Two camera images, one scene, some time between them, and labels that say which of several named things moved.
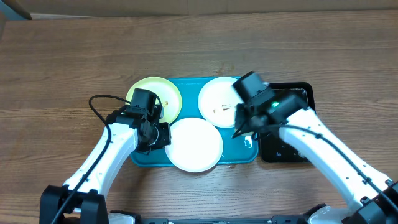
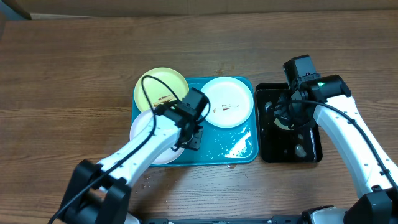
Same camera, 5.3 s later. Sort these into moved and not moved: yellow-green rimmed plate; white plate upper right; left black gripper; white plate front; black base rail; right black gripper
Moved: left black gripper; white plate front; yellow-green rimmed plate; right black gripper
Not moved: white plate upper right; black base rail
